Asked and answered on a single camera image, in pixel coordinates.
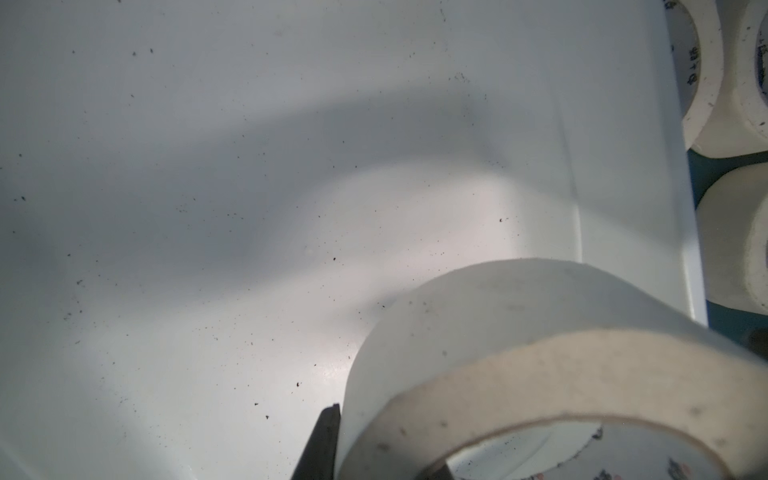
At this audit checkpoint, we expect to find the white plastic storage box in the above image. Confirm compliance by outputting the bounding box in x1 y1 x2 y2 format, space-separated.
1 1 706 479

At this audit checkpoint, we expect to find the masking tape roll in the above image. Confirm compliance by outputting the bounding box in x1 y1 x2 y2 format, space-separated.
662 0 724 149
696 163 767 315
693 1 767 159
335 259 767 479

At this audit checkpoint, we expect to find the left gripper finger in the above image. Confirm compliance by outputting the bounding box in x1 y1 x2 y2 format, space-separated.
291 403 341 480

